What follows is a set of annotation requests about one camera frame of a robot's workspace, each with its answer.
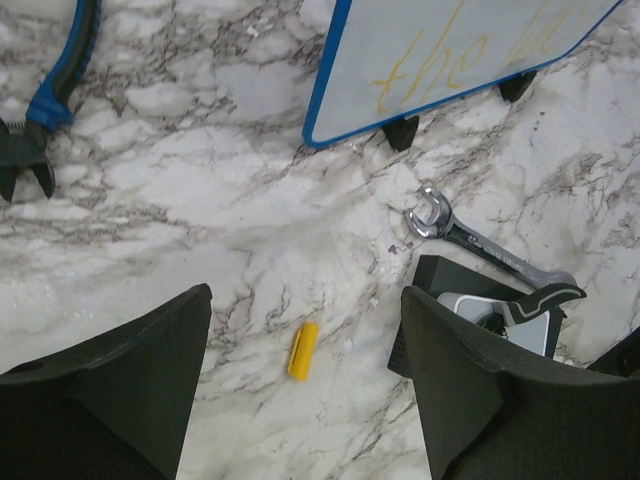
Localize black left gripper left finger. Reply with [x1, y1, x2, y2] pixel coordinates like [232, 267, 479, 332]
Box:
[1, 284, 212, 479]

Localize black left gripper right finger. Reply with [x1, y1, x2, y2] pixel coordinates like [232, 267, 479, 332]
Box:
[401, 287, 639, 479]

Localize yellow marker cap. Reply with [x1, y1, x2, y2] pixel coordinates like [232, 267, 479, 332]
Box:
[287, 322, 319, 382]

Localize blue framed whiteboard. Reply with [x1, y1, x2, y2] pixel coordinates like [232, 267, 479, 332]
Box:
[302, 0, 619, 148]

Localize white rounded pad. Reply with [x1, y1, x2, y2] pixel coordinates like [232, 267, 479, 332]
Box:
[437, 292, 550, 356]

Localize chrome combination wrench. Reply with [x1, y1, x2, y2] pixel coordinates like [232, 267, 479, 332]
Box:
[404, 187, 577, 289]

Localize black grey wire stripper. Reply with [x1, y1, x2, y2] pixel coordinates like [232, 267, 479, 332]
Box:
[479, 283, 587, 334]

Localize black network switch box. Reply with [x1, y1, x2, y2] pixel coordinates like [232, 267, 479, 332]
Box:
[413, 255, 565, 358]

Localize blue handled cutting pliers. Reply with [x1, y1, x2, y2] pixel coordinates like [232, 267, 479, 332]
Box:
[1, 0, 102, 202]

